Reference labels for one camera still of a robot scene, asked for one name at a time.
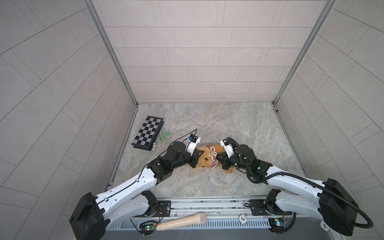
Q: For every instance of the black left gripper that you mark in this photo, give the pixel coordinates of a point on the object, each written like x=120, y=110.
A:
x=194, y=159

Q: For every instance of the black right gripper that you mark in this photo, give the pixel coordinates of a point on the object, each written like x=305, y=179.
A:
x=224, y=160

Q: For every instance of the knitted american flag sweater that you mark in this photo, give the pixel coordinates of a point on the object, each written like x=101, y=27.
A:
x=214, y=154

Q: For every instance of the tan plush teddy bear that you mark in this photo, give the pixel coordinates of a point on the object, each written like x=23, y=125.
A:
x=206, y=158

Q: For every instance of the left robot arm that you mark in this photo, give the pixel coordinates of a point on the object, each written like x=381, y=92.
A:
x=94, y=215

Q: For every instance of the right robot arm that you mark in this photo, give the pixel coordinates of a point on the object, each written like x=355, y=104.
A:
x=327, y=201

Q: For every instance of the clear bag of green bricks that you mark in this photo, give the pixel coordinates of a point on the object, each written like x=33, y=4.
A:
x=165, y=136

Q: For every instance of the folded black white chessboard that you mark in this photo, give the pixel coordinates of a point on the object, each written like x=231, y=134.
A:
x=148, y=133

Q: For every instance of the left green circuit board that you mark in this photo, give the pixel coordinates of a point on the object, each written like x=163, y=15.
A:
x=148, y=227

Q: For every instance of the green circuit board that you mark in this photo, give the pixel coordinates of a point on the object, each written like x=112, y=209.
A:
x=148, y=227
x=277, y=225

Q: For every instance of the right green circuit board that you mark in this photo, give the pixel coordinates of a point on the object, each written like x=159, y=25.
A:
x=277, y=225

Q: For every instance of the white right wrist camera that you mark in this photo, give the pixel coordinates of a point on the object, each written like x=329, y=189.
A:
x=229, y=149

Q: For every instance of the beige cylindrical handle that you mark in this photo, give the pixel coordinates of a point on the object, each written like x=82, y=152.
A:
x=197, y=219

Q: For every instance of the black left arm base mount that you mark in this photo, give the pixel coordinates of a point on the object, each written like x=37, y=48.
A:
x=159, y=207

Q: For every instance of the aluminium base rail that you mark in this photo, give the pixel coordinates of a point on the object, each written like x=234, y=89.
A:
x=222, y=213

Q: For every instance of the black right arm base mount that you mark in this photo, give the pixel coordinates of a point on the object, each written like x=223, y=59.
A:
x=265, y=207

